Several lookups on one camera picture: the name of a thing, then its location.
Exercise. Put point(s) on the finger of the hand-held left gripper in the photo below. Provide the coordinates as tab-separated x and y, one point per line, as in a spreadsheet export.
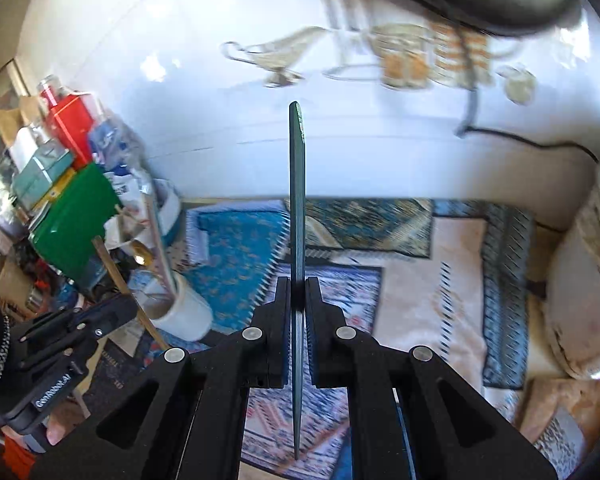
40	332
110	312

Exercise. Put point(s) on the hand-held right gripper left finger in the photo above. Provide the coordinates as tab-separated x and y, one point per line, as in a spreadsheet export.
281	340

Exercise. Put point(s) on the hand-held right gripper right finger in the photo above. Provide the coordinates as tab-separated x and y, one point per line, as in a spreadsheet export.
314	340

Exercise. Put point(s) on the light wooden chopstick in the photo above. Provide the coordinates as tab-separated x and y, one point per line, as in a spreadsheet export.
130	300

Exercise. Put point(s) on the gold spoon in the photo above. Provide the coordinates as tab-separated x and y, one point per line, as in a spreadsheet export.
142	252

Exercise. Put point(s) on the white cup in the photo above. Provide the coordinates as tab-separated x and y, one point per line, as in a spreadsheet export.
185	315

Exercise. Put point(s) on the silver utensil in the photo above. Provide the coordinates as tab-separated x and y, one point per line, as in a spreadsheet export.
160	240

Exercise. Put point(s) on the green chopstick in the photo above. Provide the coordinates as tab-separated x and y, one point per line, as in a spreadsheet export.
297	185

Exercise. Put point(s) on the person's left hand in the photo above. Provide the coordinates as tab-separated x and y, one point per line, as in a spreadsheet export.
62	422

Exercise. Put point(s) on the blue red white patterned mat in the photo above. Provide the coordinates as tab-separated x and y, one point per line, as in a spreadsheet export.
330	410

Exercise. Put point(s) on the teal gold-patterned mat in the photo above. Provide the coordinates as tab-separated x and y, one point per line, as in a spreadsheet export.
230	260

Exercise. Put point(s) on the green box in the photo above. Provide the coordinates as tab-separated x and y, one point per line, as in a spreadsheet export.
70	220

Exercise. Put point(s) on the dark ornate mat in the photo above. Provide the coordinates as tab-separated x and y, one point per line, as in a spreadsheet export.
370	225

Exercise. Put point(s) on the white blue bag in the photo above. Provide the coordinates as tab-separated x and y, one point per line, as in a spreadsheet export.
130	185

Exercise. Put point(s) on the cream mat with blue border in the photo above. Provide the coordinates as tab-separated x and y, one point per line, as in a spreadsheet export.
440	285

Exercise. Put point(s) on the teal box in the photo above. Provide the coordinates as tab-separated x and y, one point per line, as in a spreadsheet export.
42	180

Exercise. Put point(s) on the red box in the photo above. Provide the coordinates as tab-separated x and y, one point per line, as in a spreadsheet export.
72	130

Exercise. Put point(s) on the beige patterned cloth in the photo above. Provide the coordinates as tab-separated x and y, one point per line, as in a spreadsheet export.
565	415

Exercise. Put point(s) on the white rice cooker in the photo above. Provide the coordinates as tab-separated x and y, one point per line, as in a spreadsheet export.
590	285

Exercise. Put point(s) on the silver gravy boat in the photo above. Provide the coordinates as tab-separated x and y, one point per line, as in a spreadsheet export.
275	52

